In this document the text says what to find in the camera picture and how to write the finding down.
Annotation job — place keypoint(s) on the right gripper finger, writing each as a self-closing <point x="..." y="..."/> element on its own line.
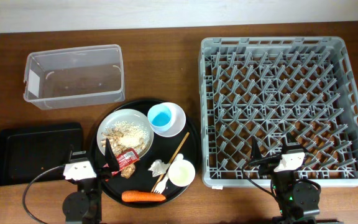
<point x="256" y="158"/>
<point x="291" y="145"/>

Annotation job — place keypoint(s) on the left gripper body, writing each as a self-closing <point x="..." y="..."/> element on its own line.
<point x="94" y="173"/>

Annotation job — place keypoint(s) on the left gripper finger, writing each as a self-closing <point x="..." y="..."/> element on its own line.
<point x="111" y="164"/>
<point x="71" y="152"/>

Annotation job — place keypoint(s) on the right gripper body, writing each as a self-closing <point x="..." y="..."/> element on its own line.
<point x="277" y="165"/>

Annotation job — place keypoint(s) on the red snack wrapper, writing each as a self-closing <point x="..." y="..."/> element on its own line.
<point x="129" y="156"/>

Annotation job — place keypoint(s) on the white tissue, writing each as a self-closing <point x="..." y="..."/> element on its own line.
<point x="158" y="168"/>

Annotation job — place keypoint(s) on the blue plastic cup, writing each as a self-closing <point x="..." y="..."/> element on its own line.
<point x="160" y="117"/>

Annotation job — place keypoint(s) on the small white cup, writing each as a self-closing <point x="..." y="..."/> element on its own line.
<point x="181" y="173"/>

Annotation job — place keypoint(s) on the pink shallow bowl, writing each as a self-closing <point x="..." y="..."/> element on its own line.
<point x="178" y="121"/>

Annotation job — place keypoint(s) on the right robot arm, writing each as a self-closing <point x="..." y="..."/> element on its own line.
<point x="297" y="198"/>

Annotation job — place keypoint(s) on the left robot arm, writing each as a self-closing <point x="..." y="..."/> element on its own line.
<point x="84" y="205"/>

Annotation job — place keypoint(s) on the grey dishwasher rack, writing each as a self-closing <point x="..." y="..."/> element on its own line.
<point x="267" y="87"/>

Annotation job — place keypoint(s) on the brown walnut shell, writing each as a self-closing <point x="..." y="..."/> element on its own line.
<point x="128" y="171"/>

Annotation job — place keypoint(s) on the grey plate with rice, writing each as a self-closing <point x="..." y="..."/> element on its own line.
<point x="125" y="128"/>

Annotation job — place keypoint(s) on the orange carrot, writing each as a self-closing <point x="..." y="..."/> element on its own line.
<point x="138" y="196"/>

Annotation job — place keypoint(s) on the round black serving tray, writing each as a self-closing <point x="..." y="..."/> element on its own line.
<point x="162" y="148"/>

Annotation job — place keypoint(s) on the black rectangular tray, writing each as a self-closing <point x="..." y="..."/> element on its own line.
<point x="27" y="152"/>

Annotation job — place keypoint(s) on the white plastic fork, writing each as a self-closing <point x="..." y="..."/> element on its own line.
<point x="161" y="185"/>

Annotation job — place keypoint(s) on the clear plastic bin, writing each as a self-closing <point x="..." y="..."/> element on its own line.
<point x="73" y="77"/>

